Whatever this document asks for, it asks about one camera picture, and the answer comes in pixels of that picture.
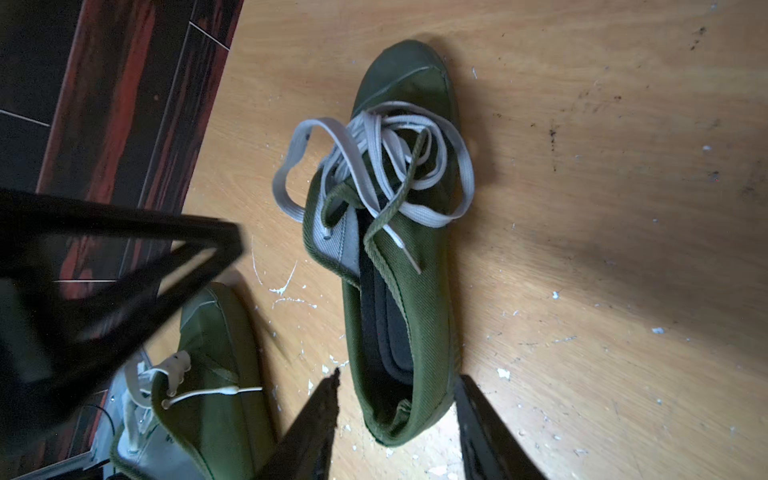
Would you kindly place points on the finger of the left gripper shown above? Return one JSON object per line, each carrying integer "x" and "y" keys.
{"x": 55, "y": 351}

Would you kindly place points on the black insole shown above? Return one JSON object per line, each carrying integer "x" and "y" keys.
{"x": 386, "y": 346}

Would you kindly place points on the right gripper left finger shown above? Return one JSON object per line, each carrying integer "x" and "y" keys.
{"x": 305, "y": 451}

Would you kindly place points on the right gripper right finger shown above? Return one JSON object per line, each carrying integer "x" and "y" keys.
{"x": 489, "y": 450}

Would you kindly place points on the green shoe white laces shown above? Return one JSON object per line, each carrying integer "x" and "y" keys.
{"x": 402, "y": 159}
{"x": 201, "y": 413}

